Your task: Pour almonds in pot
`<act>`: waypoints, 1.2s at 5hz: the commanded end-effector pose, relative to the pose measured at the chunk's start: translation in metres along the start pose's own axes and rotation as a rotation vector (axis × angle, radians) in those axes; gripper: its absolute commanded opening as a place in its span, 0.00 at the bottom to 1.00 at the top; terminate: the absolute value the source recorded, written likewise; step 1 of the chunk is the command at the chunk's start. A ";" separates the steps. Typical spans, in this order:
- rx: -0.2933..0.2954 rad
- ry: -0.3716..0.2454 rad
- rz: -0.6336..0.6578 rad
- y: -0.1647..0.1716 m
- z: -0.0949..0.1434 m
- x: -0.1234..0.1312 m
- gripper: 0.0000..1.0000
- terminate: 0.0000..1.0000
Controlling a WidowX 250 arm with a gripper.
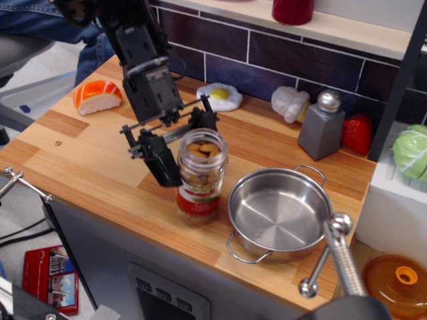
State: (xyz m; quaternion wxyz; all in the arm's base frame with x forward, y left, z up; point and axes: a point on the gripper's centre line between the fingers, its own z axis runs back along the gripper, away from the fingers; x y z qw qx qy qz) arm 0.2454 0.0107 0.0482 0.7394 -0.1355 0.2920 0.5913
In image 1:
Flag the red box on floor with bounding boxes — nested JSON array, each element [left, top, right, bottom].
[[21, 245, 79, 315]]

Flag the grey toy oven front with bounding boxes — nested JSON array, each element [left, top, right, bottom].
[[127, 263, 211, 319]]

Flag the black cable on floor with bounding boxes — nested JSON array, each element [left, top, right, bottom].
[[0, 218, 56, 248]]

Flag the dark red cup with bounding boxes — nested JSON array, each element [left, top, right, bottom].
[[272, 0, 314, 25]]

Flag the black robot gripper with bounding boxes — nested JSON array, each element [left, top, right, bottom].
[[119, 57, 219, 187]]

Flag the toy fried egg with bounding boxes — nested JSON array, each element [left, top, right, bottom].
[[196, 83, 243, 112]]

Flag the wooden wall shelf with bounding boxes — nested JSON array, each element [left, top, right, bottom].
[[165, 0, 412, 60]]

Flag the orange pot lid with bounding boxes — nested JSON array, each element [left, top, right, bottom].
[[362, 255, 426, 319]]

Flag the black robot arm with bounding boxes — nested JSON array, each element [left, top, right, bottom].
[[54, 1, 218, 187]]

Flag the clear jar of almonds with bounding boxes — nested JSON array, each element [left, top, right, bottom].
[[175, 129, 228, 225]]

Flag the toy salmon sushi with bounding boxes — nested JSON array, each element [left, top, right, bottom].
[[73, 80, 123, 115]]

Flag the grey salt shaker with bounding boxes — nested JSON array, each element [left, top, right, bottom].
[[298, 89, 346, 161]]

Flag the red toy strawberry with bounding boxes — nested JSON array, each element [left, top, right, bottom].
[[341, 115, 373, 155]]

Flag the green toy cabbage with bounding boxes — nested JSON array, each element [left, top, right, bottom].
[[392, 125, 426, 183]]

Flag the stainless steel pot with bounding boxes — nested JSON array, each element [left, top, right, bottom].
[[227, 165, 333, 265]]

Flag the grey office chair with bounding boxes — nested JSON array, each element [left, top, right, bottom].
[[0, 33, 77, 147]]

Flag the person leg in jeans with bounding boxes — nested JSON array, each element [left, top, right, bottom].
[[1, 1, 115, 86]]

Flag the white toy cauliflower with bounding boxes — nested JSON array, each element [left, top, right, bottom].
[[271, 86, 311, 123]]

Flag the metal clamp screw left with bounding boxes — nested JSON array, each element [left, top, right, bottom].
[[0, 167, 55, 204]]

